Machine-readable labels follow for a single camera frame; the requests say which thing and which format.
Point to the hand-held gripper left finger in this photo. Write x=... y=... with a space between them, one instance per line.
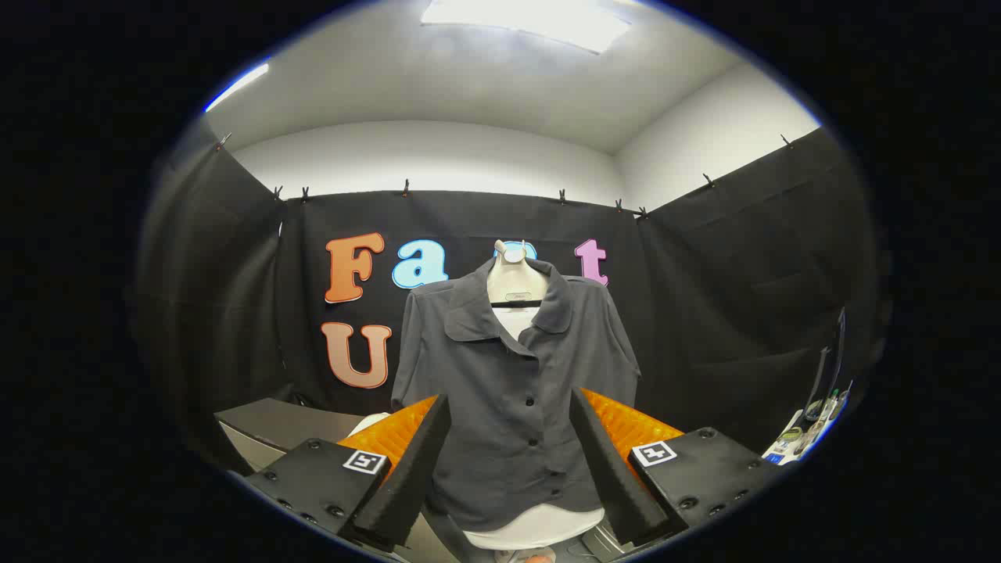
x=407 y=469

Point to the cluttered white desk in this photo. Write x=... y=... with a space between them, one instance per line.
x=798 y=442

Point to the white mannequin torso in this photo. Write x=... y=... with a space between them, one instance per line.
x=516 y=283

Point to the grey button shirt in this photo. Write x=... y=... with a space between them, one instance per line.
x=508 y=407

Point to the black backdrop cloth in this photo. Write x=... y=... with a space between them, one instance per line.
x=704 y=313

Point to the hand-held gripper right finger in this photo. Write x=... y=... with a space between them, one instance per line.
x=614 y=469

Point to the grey cabinet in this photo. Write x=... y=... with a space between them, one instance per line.
x=274 y=422

